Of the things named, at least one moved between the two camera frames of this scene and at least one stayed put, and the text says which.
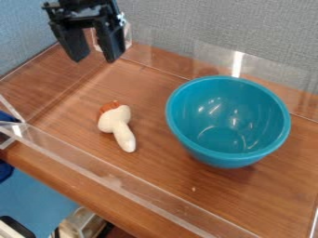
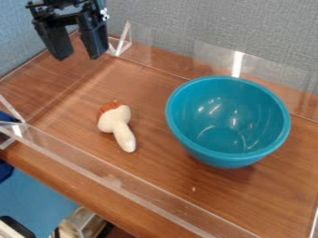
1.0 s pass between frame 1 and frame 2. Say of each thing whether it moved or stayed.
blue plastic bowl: stayed
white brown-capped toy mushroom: stayed
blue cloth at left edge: stayed
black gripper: moved
